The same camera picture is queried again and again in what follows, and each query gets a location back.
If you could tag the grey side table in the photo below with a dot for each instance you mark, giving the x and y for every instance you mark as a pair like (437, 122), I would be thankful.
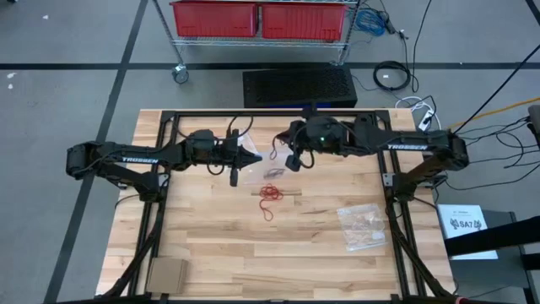
(485, 278)

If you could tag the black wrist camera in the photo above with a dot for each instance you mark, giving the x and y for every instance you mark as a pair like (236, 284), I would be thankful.
(233, 177)
(293, 163)

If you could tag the white SA7 booklet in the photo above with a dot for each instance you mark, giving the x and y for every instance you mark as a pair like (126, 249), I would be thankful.
(464, 236)

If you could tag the red plastic storage bin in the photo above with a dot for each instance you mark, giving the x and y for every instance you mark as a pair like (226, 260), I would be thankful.
(211, 19)
(304, 21)

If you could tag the black aluminium table frame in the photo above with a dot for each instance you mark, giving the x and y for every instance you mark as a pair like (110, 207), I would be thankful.
(211, 113)

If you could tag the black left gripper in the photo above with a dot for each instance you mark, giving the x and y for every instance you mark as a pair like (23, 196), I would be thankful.
(228, 152)

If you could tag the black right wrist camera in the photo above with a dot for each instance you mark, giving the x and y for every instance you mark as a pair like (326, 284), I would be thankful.
(293, 163)

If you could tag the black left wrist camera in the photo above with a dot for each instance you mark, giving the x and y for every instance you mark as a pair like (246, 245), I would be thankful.
(233, 177)

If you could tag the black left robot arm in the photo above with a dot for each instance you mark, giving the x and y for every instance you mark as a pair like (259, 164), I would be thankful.
(139, 159)

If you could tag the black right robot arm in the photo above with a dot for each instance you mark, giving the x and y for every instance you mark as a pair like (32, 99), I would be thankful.
(407, 147)

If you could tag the black perforated computer case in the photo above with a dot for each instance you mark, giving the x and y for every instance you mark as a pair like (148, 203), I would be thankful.
(299, 86)

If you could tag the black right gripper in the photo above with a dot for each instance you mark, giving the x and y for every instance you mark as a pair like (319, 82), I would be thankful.
(301, 137)

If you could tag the white power strip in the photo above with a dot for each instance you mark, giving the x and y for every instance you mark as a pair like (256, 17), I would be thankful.
(426, 120)

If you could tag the black beam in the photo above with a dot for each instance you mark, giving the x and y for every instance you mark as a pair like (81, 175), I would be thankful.
(498, 236)

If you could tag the brown cardboard box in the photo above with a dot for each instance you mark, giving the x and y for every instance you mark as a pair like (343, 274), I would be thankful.
(166, 274)

